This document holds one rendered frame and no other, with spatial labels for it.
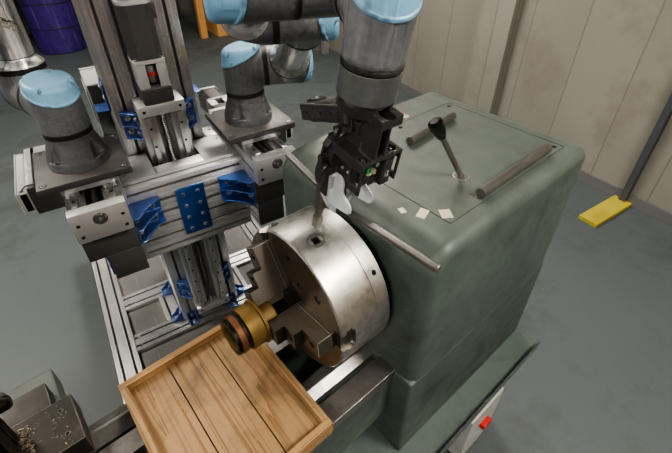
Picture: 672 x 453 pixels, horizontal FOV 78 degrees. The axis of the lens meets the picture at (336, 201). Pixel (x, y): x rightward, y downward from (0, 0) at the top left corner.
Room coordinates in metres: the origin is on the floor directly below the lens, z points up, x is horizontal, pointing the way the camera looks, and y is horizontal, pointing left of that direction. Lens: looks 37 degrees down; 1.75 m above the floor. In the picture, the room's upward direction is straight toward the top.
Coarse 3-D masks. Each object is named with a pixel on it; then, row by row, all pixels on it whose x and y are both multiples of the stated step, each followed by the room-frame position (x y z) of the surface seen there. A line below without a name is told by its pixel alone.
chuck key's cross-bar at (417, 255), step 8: (288, 152) 0.63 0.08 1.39; (296, 160) 0.61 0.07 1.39; (304, 168) 0.59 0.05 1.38; (312, 176) 0.58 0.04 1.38; (352, 216) 0.49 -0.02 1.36; (360, 216) 0.49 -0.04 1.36; (368, 224) 0.47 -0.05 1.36; (376, 224) 0.47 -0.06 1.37; (376, 232) 0.45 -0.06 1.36; (384, 232) 0.45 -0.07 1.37; (392, 240) 0.43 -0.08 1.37; (400, 240) 0.43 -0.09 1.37; (400, 248) 0.42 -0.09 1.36; (408, 248) 0.41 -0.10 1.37; (416, 256) 0.40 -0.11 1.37; (424, 256) 0.39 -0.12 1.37; (424, 264) 0.39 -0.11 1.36; (432, 264) 0.38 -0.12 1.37
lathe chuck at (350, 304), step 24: (288, 216) 0.68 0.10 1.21; (312, 216) 0.65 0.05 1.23; (288, 240) 0.57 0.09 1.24; (336, 240) 0.58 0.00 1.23; (288, 264) 0.57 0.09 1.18; (312, 264) 0.52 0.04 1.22; (336, 264) 0.54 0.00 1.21; (288, 288) 0.61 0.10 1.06; (312, 288) 0.51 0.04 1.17; (336, 288) 0.50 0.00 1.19; (360, 288) 0.51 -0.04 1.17; (336, 312) 0.47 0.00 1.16; (360, 312) 0.49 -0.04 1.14; (360, 336) 0.48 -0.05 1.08; (336, 360) 0.46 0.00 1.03
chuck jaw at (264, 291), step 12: (264, 240) 0.62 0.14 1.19; (252, 252) 0.59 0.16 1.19; (264, 252) 0.59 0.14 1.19; (264, 264) 0.58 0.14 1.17; (276, 264) 0.59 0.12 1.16; (252, 276) 0.56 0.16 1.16; (264, 276) 0.56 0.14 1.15; (276, 276) 0.57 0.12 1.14; (252, 288) 0.55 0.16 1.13; (264, 288) 0.55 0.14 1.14; (276, 288) 0.56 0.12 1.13; (252, 300) 0.53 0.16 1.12; (264, 300) 0.53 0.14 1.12
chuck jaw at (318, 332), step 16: (304, 304) 0.54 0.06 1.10; (272, 320) 0.50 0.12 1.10; (288, 320) 0.50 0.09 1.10; (304, 320) 0.50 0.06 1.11; (320, 320) 0.49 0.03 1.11; (272, 336) 0.48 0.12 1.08; (288, 336) 0.48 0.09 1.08; (304, 336) 0.47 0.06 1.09; (320, 336) 0.46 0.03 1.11; (336, 336) 0.46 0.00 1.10; (352, 336) 0.47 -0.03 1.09; (320, 352) 0.44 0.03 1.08
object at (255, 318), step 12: (240, 312) 0.50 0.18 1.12; (252, 312) 0.50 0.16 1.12; (264, 312) 0.51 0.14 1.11; (228, 324) 0.48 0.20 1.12; (240, 324) 0.48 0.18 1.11; (252, 324) 0.48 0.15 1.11; (264, 324) 0.49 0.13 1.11; (228, 336) 0.49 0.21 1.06; (240, 336) 0.46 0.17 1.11; (252, 336) 0.46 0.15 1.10; (264, 336) 0.48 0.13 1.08; (240, 348) 0.45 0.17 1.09; (252, 348) 0.47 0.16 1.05
